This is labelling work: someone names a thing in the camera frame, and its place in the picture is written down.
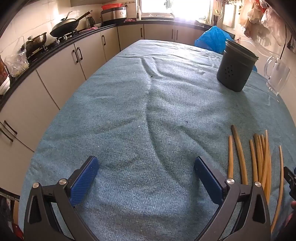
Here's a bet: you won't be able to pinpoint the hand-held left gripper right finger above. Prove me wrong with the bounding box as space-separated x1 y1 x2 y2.
194 156 271 241

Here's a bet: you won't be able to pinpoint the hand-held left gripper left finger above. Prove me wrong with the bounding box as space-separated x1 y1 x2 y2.
23 156 100 241

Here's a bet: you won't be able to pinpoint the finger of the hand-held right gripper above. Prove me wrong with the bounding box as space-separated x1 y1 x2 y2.
283 166 296 200

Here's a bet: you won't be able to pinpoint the pile of bamboo chopsticks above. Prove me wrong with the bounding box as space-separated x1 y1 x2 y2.
227 125 284 233

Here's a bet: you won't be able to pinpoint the dark grey utensil holder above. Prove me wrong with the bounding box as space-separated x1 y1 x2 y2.
217 39 259 93

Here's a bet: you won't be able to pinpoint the hanging kitchen utensils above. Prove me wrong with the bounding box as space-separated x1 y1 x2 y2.
213 7 222 26

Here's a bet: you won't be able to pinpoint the person's right hand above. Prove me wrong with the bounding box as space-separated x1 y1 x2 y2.
287 201 296 229

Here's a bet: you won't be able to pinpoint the blue-green table cloth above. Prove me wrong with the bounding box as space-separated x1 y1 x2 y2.
18 39 296 241

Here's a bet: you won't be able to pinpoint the clear glass mug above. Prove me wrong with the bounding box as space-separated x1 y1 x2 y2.
264 56 290 96

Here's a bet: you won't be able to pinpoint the beige kitchen cabinets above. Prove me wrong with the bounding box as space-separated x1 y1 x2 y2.
0 23 208 197

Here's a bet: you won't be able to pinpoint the white bowl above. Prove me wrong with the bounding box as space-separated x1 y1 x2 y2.
0 74 11 95

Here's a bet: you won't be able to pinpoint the clear plastic food bag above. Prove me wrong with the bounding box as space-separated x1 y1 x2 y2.
4 36 30 78

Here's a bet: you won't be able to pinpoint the red package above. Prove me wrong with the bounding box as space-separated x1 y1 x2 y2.
0 54 7 80

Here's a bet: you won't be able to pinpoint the black gas stove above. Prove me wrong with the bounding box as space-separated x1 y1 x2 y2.
26 29 79 58

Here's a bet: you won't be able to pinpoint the blue plastic bag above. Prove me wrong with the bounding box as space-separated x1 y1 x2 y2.
194 25 258 72

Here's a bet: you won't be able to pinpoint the steel cooking pot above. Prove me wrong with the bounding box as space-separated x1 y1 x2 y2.
22 32 48 55

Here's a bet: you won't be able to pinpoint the black kitchen countertop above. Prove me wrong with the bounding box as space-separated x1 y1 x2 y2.
0 20 235 109

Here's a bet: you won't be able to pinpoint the black wok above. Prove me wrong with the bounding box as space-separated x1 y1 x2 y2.
50 10 93 38

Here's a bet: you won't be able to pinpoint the clear hanging plastic bag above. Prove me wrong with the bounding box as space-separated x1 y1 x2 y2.
260 7 287 47

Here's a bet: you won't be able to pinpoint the silver rice cooker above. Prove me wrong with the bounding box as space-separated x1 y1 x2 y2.
100 7 127 24

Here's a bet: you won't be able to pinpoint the beige hanging plastic bag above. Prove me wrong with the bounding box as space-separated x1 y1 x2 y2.
238 0 266 39

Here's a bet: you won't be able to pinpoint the red plastic basin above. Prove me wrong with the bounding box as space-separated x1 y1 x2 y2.
101 3 126 11

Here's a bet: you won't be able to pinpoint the kitchen window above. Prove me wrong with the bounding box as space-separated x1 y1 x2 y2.
141 0 212 20

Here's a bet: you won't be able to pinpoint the black power cable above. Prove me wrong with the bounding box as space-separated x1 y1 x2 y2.
279 24 288 61

